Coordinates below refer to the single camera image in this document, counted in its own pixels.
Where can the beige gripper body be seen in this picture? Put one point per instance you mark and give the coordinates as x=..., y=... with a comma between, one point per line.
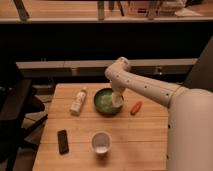
x=117, y=96

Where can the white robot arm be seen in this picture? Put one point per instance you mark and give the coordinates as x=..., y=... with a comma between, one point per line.
x=190, y=116

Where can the green ceramic bowl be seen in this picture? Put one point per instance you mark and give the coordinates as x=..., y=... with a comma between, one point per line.
x=103, y=102

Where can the orange carrot toy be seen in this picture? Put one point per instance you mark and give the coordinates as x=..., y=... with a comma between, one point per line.
x=136, y=108

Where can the white plastic bottle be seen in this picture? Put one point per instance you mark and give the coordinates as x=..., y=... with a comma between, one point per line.
x=78, y=102

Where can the white paper cup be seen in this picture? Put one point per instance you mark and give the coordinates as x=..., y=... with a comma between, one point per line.
x=101, y=143

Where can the black remote control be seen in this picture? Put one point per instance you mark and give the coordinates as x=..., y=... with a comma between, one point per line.
x=63, y=142

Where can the black chair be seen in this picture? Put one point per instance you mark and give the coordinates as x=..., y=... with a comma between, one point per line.
x=17, y=98

